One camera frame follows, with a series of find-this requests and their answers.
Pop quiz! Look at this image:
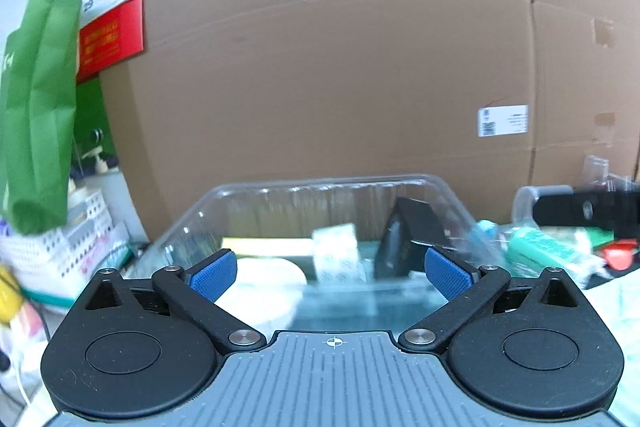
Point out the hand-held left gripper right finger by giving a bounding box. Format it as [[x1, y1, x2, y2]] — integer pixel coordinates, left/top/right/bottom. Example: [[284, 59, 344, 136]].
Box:
[[398, 246, 595, 352]]

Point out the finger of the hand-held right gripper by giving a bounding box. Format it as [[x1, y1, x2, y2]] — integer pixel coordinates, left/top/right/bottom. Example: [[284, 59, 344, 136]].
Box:
[[532, 187, 640, 241]]

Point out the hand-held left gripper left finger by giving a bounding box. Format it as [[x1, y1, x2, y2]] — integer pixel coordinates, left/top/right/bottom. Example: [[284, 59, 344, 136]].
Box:
[[72, 249, 267, 353]]

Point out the black cardboard box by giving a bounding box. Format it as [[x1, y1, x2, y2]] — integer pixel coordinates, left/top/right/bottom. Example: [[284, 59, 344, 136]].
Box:
[[374, 197, 447, 282]]

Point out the clear plastic container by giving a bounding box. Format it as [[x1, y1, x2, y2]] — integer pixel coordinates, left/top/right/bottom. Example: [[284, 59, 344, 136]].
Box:
[[134, 174, 503, 335]]

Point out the white labelled packet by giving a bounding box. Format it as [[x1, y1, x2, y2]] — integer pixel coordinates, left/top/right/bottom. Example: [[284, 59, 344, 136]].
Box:
[[311, 223, 362, 284]]

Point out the green wrapped packet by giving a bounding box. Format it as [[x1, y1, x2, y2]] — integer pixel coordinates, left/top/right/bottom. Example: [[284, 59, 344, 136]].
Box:
[[475, 219, 603, 274]]

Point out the white plastic bottle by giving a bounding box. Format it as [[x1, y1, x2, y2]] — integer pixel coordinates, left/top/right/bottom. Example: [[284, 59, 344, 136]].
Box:
[[234, 257, 307, 325]]

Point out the red tape roll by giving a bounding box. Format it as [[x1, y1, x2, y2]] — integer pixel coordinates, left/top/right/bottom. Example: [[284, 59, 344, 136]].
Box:
[[601, 241, 640, 271]]

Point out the teal cloth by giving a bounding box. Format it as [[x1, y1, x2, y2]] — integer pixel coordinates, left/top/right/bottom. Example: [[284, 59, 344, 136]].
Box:
[[582, 269, 640, 410]]

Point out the white plastic basket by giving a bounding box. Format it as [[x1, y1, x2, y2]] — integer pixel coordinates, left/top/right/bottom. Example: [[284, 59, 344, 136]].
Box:
[[0, 186, 132, 305]]

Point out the yellow object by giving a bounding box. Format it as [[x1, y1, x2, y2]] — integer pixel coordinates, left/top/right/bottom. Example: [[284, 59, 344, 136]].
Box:
[[0, 263, 24, 324]]

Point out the labelled large cardboard box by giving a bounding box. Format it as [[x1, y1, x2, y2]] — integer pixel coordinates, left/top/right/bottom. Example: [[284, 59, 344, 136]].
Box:
[[99, 0, 640, 240]]

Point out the green bag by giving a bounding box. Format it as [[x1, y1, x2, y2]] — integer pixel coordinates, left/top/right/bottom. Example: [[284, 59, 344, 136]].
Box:
[[0, 0, 84, 236]]

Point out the white cable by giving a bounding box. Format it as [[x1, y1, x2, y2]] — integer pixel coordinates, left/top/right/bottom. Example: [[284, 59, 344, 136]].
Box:
[[9, 354, 33, 408]]

